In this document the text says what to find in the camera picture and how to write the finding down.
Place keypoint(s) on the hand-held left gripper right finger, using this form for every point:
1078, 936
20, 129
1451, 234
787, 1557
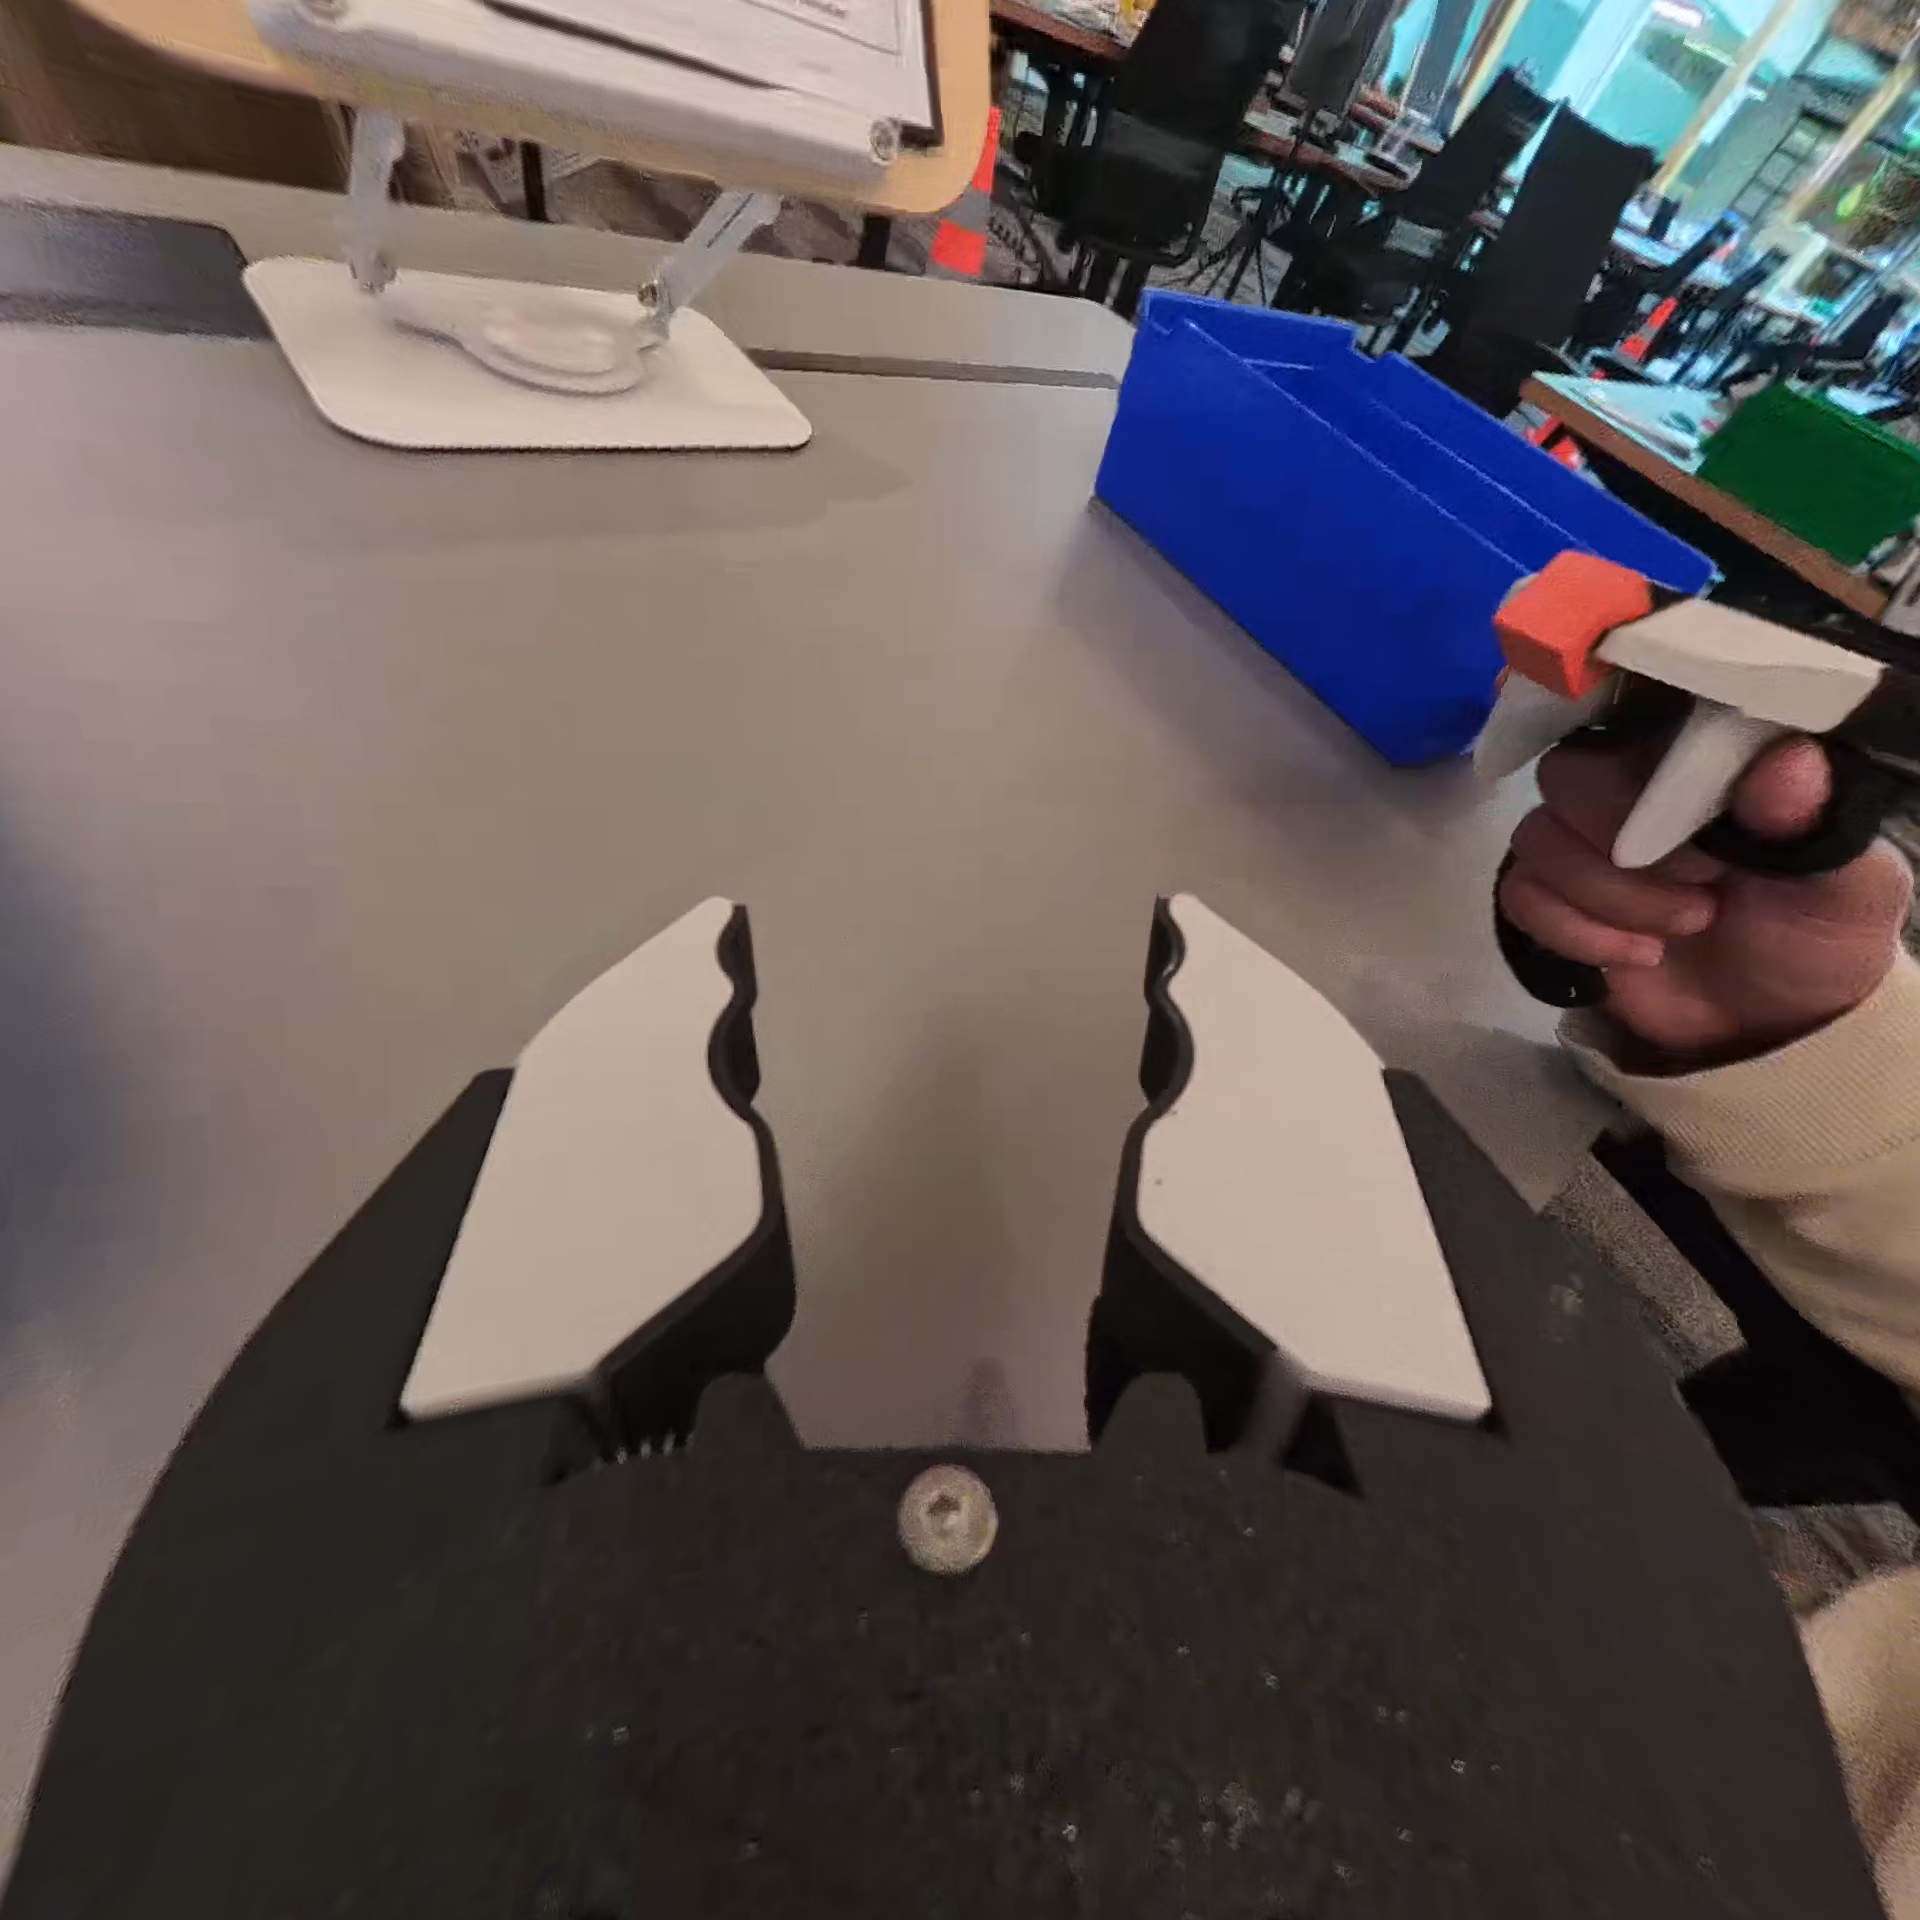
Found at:
1287, 1200

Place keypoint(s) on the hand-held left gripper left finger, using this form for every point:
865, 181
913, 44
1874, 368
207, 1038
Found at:
600, 1200

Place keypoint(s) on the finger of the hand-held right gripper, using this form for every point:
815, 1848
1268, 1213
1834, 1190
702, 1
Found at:
1529, 724
1754, 671

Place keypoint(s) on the red wooden cube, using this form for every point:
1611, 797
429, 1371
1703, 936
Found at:
1560, 627

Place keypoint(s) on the blue plastic bin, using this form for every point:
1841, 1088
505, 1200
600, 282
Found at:
1351, 599

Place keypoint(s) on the person's right forearm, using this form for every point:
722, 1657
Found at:
1834, 1157

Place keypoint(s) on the person's right hand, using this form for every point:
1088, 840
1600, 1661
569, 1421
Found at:
1768, 962

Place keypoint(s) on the green plastic crate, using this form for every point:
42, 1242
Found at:
1813, 468

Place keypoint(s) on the long wooden desk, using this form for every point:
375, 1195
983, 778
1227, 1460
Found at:
1651, 438

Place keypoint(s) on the black office chair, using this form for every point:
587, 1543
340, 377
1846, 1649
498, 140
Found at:
1560, 253
1159, 165
1446, 197

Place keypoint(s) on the person's black chair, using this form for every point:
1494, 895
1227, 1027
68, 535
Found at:
1834, 1421

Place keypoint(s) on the orange traffic cone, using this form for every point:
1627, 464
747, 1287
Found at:
960, 252

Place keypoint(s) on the white folding stand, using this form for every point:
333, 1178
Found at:
702, 405

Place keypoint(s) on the brown fabric cover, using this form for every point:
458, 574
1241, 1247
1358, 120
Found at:
84, 87

